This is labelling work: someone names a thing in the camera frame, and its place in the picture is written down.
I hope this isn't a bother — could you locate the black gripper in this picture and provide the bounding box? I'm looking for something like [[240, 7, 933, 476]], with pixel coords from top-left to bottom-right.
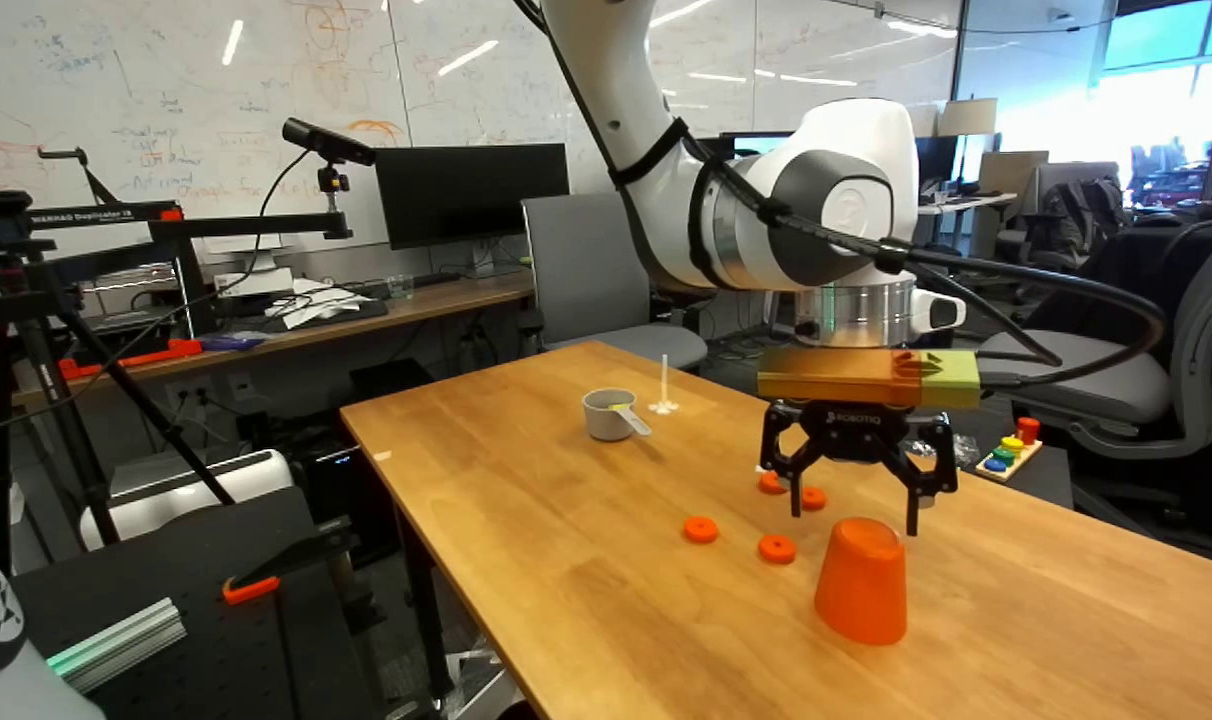
[[761, 400, 957, 536]]

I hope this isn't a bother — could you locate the orange plastic cup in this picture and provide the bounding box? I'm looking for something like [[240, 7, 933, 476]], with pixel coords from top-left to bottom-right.
[[816, 516, 909, 644]]

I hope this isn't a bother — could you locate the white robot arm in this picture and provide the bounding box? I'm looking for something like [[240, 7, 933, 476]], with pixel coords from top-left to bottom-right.
[[511, 0, 961, 532]]

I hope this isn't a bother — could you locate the orange disc under blocks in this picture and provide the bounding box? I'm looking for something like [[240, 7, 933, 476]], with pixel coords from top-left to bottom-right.
[[681, 516, 719, 543]]

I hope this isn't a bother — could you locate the gray measuring cup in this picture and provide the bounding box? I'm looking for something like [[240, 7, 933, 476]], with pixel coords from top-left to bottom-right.
[[579, 387, 653, 445]]

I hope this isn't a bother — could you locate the orange disc gripper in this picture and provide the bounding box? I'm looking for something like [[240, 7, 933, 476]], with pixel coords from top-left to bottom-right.
[[799, 490, 828, 512], [757, 471, 788, 497]]

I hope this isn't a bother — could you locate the orange disc with hole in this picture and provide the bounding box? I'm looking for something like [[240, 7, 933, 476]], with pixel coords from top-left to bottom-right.
[[757, 536, 796, 563]]

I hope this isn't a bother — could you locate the colourful toy stacker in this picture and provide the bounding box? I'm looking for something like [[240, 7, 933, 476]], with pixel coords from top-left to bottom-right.
[[977, 418, 1040, 481]]

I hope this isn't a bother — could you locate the white peg stand left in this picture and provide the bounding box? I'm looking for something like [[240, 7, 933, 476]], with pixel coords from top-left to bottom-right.
[[649, 358, 681, 418]]

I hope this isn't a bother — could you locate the gray office chair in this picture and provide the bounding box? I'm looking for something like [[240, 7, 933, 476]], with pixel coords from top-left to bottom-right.
[[980, 220, 1212, 532]]

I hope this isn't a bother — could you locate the black computer monitor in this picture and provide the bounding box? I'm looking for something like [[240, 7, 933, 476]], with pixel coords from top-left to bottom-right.
[[377, 146, 567, 249]]

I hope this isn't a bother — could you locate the wrist camera wooden block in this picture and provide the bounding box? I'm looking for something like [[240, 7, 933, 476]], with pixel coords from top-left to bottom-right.
[[757, 347, 984, 412]]

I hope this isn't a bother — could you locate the black camera tripod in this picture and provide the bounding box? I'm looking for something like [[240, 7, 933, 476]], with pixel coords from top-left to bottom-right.
[[0, 146, 356, 578]]

